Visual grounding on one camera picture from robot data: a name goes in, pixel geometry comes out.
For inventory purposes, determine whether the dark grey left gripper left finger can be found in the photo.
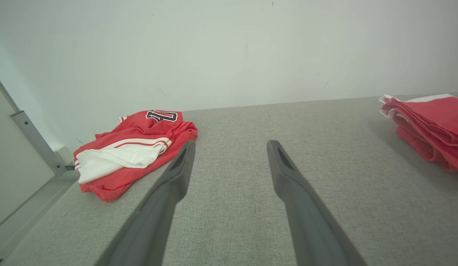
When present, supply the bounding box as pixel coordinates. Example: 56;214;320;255
96;140;196;266

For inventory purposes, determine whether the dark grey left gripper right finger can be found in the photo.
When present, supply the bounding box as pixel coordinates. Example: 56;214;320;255
267;140;368;266

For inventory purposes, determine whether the red jersey with black lettering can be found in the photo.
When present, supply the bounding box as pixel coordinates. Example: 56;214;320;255
73;110;198;202

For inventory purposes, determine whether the stack of red jerseys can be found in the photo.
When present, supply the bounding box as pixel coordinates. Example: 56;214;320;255
379;93;458;173

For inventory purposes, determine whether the grey metal frame post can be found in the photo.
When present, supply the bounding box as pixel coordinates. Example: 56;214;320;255
0;69;79;177

